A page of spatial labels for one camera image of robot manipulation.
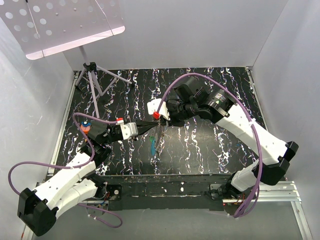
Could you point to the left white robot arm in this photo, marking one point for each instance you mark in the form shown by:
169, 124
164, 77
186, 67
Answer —
39, 208

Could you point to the perforated music stand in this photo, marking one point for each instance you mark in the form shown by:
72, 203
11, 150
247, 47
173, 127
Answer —
47, 27

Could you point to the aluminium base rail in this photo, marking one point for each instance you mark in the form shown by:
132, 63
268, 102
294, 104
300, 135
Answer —
185, 192

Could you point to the colourful toy blocks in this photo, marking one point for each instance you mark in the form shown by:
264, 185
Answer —
85, 127

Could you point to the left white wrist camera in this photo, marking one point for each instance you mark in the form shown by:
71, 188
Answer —
128, 130

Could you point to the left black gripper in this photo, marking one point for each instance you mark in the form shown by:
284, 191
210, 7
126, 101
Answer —
142, 130

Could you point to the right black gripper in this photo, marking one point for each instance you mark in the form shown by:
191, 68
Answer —
172, 122

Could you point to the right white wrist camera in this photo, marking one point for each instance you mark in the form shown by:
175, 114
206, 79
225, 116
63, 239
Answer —
152, 109

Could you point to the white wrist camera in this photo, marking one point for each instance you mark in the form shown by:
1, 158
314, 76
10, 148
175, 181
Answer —
128, 130
152, 109

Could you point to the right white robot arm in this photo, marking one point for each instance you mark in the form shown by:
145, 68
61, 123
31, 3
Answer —
225, 110

